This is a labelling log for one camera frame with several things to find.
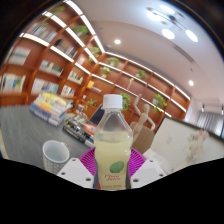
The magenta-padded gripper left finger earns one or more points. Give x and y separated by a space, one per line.
76 173

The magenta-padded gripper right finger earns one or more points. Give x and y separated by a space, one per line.
147 173

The yellow juice bottle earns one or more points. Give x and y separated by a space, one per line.
113 150

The white cup with triangle pattern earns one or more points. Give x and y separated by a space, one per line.
55 156

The wooden artist mannequin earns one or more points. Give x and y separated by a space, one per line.
143 118

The colourful book stack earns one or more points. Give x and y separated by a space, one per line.
50 108

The round recessed ceiling spotlight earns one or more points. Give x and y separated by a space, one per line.
191 82
117 41

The ceiling air vent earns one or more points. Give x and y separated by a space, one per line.
184 54

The multi-bulb ceiling lamp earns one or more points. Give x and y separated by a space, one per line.
170 26

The wooden wall shelf unit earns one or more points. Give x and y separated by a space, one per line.
50 63

